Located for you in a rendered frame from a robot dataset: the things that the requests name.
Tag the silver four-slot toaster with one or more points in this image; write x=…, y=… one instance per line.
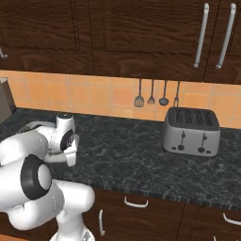
x=191, y=138

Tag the dark wood cupboard door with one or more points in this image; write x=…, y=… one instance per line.
x=138, y=227
x=233, y=62
x=40, y=34
x=144, y=37

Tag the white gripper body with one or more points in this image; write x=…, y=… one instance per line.
x=72, y=153

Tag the dark wood lower cupboard door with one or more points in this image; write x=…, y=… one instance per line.
x=138, y=227

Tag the grey slotted spatula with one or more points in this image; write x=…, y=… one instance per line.
x=139, y=101

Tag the grey hanging ladle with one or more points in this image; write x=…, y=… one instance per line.
x=163, y=101

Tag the small grey hanging spoon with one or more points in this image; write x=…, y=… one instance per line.
x=151, y=100

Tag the grey appliance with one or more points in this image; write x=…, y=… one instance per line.
x=5, y=100

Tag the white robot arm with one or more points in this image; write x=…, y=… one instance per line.
x=28, y=200

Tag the grey hanging fork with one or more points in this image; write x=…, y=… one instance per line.
x=176, y=99

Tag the dark wood drawer front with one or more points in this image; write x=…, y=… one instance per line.
x=163, y=205
x=207, y=224

